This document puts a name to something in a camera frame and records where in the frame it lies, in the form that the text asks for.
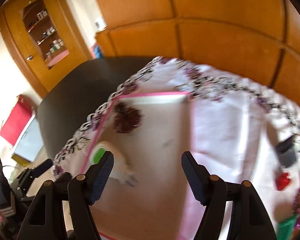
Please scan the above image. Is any dark red flower-shaped dish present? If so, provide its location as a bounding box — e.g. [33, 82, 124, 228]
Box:
[113, 102, 142, 134]

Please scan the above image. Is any black-lidded clear jar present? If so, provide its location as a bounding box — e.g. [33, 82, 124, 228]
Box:
[275, 135, 296, 168]

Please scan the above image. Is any white embroidered floral tablecloth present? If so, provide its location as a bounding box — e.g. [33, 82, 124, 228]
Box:
[53, 57, 300, 239]

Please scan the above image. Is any white green plug-in device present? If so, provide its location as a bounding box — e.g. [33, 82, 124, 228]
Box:
[89, 141, 137, 186]

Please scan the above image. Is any red plastic block toy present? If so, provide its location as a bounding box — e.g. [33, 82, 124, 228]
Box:
[275, 172, 291, 191]

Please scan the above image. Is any black padded massage table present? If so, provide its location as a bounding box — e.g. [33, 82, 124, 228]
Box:
[37, 56, 152, 159]

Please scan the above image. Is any red and white board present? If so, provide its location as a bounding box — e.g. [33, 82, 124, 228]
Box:
[0, 94, 43, 163]

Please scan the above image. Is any pink-rimmed white tray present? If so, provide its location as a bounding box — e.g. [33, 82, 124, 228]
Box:
[91, 92, 191, 239]

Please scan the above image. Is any green plastic T-shaped piece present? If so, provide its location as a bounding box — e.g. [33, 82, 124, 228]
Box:
[277, 215, 298, 240]

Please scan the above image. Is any wooden shelf cupboard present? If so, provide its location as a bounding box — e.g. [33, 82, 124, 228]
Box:
[0, 0, 93, 98]

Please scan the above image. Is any wooden wall cabinet panelling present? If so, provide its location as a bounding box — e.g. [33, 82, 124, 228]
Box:
[95, 0, 300, 106]

